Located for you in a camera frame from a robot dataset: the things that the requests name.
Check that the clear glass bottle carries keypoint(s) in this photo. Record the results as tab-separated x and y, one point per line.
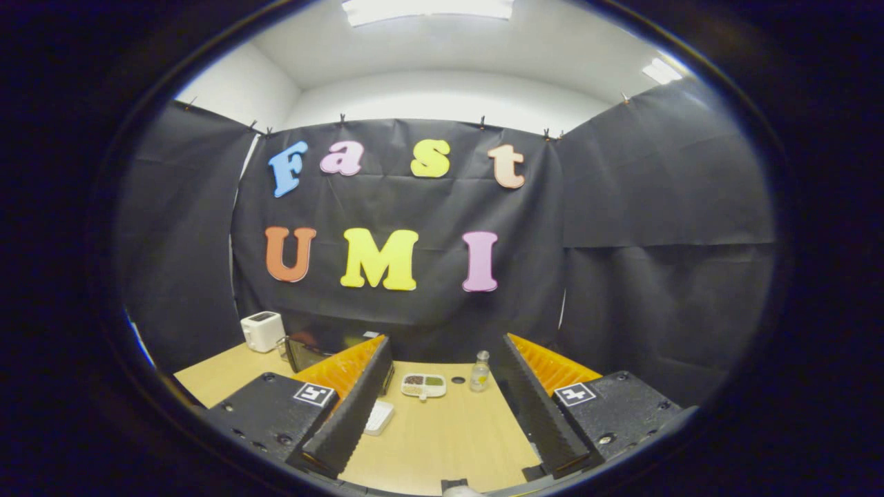
479	376

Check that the white rectangular tray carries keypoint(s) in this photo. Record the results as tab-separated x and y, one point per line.
380	417

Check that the white pop-up toaster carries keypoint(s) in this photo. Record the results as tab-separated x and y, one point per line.
262	333

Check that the white divided dish of beans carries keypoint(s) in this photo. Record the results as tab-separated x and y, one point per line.
424	385

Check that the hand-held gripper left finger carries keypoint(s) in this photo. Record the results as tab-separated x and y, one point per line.
359	407

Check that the ceiling light panel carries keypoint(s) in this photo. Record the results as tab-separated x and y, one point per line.
661	70

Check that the black toaster oven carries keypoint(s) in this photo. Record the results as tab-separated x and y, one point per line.
311	348

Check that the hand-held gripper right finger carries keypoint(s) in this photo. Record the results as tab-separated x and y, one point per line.
535	407

